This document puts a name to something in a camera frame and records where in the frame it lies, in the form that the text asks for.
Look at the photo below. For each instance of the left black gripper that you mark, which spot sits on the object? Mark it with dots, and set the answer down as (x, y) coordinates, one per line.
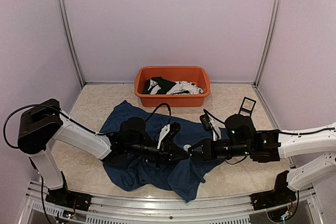
(166, 151)

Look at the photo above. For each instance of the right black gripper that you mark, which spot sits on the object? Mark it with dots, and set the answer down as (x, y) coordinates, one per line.
(207, 149)

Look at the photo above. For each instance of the dark blue t-shirt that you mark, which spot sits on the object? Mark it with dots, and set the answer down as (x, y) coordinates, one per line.
(183, 178)

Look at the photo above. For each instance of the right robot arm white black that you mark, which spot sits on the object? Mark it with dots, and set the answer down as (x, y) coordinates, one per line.
(272, 146)

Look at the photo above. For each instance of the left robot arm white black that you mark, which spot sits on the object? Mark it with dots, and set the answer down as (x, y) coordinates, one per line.
(41, 123)

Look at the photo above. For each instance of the orange plastic tub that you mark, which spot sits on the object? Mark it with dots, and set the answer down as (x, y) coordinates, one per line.
(196, 75)

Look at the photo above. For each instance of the black and white garment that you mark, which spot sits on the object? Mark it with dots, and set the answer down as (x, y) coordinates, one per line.
(160, 86)

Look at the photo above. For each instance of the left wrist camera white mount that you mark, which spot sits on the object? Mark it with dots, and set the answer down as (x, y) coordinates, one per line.
(167, 134)

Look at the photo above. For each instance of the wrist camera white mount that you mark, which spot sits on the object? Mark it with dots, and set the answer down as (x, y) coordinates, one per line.
(209, 125)
(167, 134)

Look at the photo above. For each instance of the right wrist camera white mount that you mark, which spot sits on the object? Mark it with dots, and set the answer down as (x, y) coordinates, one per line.
(209, 125)

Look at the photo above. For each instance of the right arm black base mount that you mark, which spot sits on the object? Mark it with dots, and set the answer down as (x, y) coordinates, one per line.
(269, 199)

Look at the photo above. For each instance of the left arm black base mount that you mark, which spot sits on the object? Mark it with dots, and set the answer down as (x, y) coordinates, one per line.
(73, 200)

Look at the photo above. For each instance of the right aluminium corner post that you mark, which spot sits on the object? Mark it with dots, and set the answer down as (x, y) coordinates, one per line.
(267, 46)

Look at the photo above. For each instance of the aluminium corner post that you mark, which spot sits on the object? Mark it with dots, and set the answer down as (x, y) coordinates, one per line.
(267, 46)
(70, 42)

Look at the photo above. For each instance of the left aluminium corner post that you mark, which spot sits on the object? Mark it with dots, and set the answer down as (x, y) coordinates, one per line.
(70, 42)

